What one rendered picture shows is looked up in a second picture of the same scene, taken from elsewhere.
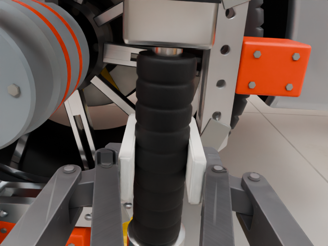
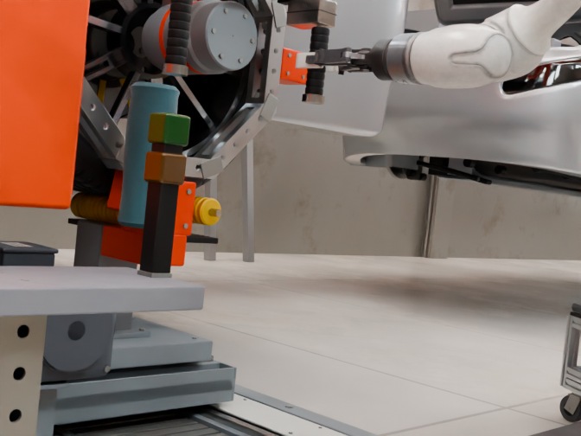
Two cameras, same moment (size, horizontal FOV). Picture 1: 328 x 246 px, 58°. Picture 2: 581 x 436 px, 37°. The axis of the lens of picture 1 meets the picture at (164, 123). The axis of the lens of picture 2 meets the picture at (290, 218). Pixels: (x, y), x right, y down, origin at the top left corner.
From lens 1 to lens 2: 163 cm
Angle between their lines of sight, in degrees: 47
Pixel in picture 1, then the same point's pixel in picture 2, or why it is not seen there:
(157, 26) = (325, 18)
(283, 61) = not seen: hidden behind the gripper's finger
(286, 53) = not seen: hidden behind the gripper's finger
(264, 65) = (292, 62)
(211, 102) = (269, 81)
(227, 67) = (277, 60)
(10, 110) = (248, 49)
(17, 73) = (253, 34)
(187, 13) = (330, 16)
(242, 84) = (284, 72)
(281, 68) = not seen: hidden behind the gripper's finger
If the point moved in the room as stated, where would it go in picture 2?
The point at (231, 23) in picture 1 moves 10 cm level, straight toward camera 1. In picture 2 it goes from (278, 35) to (303, 31)
